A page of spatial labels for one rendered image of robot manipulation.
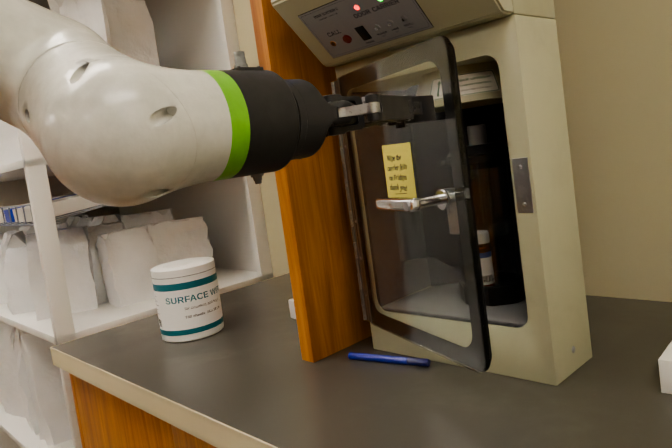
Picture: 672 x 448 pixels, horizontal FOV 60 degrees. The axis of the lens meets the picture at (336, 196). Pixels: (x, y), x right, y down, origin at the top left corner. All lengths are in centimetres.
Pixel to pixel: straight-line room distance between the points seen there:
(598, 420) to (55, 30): 67
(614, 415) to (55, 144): 63
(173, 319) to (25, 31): 81
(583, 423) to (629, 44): 68
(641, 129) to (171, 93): 90
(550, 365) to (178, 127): 57
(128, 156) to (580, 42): 94
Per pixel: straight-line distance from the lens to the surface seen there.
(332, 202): 100
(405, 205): 69
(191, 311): 122
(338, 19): 86
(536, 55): 81
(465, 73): 85
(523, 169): 77
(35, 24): 53
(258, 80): 50
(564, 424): 74
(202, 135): 44
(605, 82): 119
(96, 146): 42
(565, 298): 84
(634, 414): 77
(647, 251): 120
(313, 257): 97
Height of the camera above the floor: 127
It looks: 4 degrees down
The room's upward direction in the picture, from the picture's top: 8 degrees counter-clockwise
